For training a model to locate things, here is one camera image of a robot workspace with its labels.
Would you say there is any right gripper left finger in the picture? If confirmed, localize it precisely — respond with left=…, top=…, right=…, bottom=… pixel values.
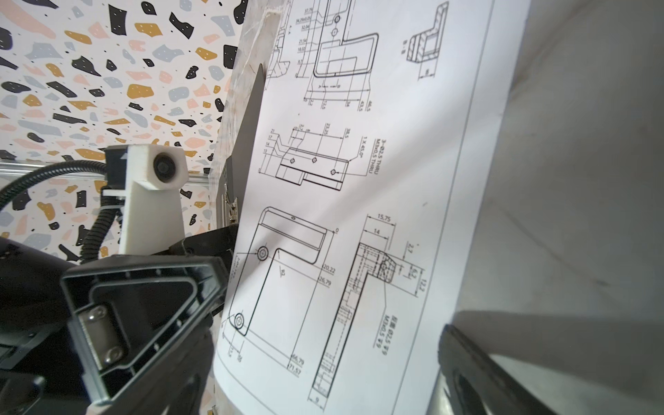
left=61, top=255, right=228, bottom=414

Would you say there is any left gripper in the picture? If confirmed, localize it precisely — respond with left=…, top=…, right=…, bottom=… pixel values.
left=0, top=222, right=240, bottom=415

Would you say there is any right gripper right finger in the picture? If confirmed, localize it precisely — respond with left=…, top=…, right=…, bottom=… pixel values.
left=427, top=324, right=553, bottom=414

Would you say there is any technical drawing paper sheet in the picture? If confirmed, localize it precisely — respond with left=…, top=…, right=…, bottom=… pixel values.
left=214, top=1, right=530, bottom=414

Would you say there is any black corrugated cable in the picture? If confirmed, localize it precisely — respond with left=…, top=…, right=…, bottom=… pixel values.
left=0, top=159, right=123, bottom=263

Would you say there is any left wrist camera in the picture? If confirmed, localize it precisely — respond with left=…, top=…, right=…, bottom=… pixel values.
left=102, top=145, right=190, bottom=255

